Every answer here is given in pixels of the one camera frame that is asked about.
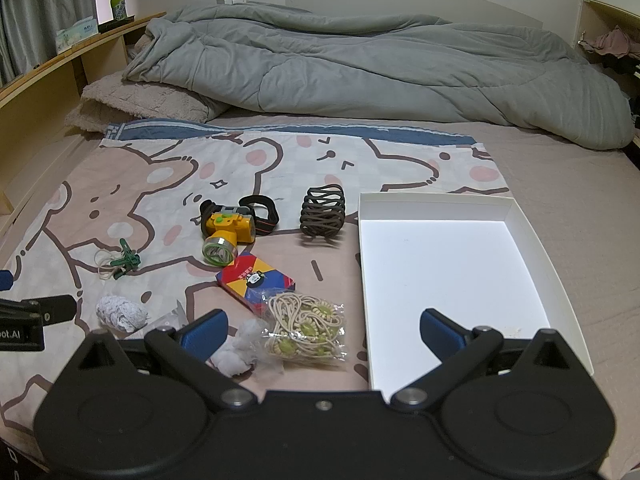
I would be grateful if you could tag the wooden bedside shelf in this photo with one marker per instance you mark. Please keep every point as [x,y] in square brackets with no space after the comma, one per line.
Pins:
[100,60]

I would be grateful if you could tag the white lace roll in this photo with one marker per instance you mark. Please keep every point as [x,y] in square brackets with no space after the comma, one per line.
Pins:
[120,312]

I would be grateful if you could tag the black tray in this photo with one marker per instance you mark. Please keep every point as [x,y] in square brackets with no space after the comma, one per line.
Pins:
[112,27]

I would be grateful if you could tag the light wooden open shelf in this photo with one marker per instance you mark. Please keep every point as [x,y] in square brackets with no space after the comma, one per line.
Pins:
[595,15]

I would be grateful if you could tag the grey curtain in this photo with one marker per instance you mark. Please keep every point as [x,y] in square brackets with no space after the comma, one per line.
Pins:
[30,20]

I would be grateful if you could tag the yellow headlamp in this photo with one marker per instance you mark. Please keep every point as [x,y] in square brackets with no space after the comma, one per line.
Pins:
[230,227]

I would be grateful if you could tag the colourful card box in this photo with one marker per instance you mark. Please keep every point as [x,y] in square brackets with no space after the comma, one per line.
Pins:
[250,280]

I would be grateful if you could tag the grey duvet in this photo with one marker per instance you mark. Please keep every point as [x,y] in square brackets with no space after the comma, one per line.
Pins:
[350,60]

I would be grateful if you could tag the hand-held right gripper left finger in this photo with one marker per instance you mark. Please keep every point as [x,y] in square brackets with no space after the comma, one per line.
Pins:
[205,332]

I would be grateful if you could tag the green plastic clip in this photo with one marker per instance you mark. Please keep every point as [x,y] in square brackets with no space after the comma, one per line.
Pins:
[127,260]

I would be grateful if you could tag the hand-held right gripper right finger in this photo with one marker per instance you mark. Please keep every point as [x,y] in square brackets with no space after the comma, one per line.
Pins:
[442,332]

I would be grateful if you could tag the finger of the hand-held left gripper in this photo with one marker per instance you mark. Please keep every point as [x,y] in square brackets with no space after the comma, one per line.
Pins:
[50,307]
[5,280]

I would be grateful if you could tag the tissue box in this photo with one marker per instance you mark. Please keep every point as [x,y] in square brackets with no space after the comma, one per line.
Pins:
[75,35]

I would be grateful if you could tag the white cardboard box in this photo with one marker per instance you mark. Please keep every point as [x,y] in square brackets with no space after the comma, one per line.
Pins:
[450,270]

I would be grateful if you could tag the printed bear blanket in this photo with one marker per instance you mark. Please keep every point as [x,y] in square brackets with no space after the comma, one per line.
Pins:
[300,170]

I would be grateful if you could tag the beige fuzzy pillow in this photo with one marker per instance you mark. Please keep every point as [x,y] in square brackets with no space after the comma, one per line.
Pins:
[135,97]

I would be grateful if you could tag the bag of white cotton balls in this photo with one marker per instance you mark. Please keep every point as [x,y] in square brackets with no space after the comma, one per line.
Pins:
[230,360]

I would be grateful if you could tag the beige rubber band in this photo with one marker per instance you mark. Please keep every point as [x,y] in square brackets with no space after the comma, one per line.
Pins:
[102,276]
[96,259]

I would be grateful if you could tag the green glass bottle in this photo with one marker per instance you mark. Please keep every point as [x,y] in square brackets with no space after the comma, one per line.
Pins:
[117,5]

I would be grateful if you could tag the pile of clothes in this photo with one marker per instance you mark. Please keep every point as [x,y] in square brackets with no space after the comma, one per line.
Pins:
[615,42]

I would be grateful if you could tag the clear plastic wrapper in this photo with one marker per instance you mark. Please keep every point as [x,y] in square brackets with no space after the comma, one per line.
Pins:
[170,317]

